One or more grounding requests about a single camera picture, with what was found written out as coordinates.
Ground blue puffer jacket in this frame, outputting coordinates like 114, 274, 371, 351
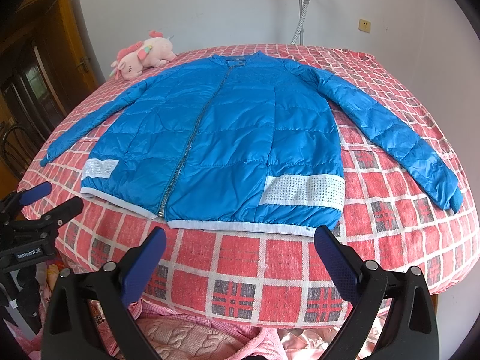
41, 52, 463, 236

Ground black metal chair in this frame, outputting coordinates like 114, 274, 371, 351
1, 124, 39, 180

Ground pink quilted blanket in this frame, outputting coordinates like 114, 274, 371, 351
6, 262, 392, 360

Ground red plaid bed sheet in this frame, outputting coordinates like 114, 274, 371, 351
19, 44, 479, 328

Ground wooden door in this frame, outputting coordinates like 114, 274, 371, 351
37, 0, 98, 115

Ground pink unicorn plush toy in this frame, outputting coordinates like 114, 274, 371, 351
110, 30, 176, 80

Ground yellow wall socket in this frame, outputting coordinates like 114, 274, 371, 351
358, 19, 371, 33

